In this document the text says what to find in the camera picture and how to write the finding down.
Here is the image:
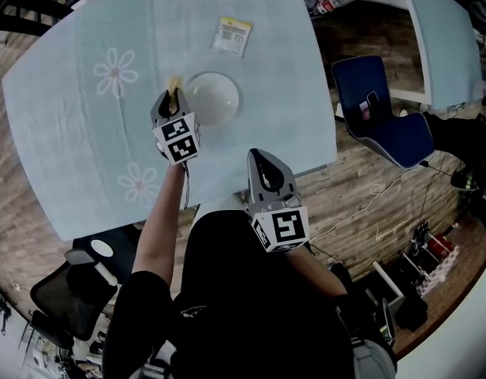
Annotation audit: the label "black mesh office chair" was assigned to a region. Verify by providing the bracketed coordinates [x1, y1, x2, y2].
[28, 227, 149, 349]

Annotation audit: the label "thin black cord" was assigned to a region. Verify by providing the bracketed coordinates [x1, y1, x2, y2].
[181, 162, 191, 211]

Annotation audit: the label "clear packet with yellow label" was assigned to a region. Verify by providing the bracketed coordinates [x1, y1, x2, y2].
[209, 16, 253, 58]

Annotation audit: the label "white roll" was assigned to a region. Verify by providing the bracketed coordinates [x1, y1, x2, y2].
[93, 261, 118, 286]

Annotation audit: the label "red box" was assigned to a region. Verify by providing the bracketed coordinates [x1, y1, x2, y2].
[428, 235, 451, 252]

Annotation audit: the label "person's right forearm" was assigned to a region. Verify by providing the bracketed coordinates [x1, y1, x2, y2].
[288, 245, 349, 298]

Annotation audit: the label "white round plate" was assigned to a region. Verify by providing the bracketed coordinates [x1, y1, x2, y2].
[185, 72, 243, 127]

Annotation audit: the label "black phone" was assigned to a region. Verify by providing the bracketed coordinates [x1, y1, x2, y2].
[365, 90, 385, 118]

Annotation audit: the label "person's black shirt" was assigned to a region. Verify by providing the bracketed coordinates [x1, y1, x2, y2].
[103, 209, 398, 379]

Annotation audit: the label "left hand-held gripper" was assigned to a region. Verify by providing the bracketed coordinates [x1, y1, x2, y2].
[149, 88, 203, 167]

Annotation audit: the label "black metal railing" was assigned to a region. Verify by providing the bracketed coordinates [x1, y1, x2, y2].
[0, 0, 122, 39]

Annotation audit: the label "blue shell chair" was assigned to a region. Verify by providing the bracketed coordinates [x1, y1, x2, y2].
[331, 55, 436, 170]

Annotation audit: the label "yellow sponge cloth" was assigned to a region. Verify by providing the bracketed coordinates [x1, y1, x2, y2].
[166, 75, 185, 114]

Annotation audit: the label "light blue flowered tablecloth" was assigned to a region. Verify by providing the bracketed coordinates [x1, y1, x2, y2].
[1, 0, 338, 242]

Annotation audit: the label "white low rack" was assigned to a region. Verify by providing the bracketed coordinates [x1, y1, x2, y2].
[371, 221, 461, 331]

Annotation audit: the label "person's left forearm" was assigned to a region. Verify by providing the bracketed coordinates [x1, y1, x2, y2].
[131, 162, 189, 287]

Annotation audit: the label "person's grey trousers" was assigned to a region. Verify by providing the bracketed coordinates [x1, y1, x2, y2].
[351, 337, 398, 379]

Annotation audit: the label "long white floor cable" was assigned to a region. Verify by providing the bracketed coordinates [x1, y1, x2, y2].
[308, 163, 425, 244]

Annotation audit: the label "white round disc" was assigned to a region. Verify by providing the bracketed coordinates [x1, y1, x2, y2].
[90, 238, 114, 258]

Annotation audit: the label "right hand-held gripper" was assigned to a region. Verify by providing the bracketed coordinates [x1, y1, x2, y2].
[245, 148, 311, 254]

